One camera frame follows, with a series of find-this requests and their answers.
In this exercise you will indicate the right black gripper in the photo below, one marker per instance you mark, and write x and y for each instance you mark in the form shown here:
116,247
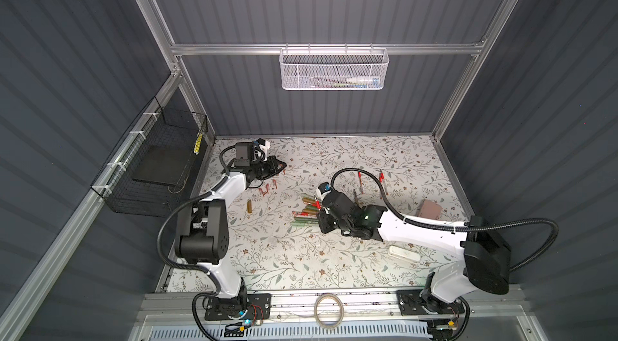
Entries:
331,210

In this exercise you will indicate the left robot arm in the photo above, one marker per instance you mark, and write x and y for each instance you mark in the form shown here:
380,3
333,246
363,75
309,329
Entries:
196,235

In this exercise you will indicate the roll of clear tape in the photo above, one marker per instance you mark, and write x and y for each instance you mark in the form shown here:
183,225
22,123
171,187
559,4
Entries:
328,311

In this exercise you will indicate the black wire basket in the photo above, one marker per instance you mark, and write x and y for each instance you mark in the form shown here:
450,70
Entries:
156,167

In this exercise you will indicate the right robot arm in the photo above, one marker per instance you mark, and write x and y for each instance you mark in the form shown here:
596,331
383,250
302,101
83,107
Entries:
481,258

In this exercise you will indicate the white wire mesh basket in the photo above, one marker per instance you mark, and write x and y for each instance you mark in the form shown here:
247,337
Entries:
333,69

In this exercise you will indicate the floral table mat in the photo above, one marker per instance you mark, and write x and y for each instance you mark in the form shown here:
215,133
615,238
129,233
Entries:
269,253

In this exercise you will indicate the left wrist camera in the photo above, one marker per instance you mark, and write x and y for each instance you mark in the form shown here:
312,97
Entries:
260,147

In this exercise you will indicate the white rectangular eraser box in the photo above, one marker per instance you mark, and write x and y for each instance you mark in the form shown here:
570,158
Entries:
404,254

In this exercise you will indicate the pink pencil case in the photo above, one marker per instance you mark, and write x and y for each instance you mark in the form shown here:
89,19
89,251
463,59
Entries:
429,210

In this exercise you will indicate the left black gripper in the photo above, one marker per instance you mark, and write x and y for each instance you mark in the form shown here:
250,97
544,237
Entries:
263,166

